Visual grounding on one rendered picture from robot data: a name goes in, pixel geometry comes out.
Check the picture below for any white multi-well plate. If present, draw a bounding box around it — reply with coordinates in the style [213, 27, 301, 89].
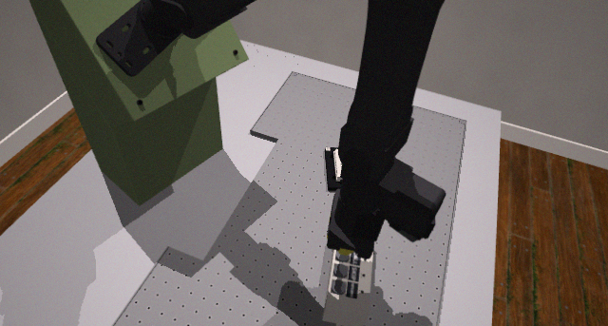
[333, 149, 343, 182]

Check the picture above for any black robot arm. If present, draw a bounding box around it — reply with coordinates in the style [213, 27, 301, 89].
[96, 0, 446, 242]

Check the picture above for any white button panel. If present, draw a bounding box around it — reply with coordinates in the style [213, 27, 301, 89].
[322, 250, 372, 326]

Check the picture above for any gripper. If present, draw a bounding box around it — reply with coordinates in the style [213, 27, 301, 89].
[327, 189, 379, 259]

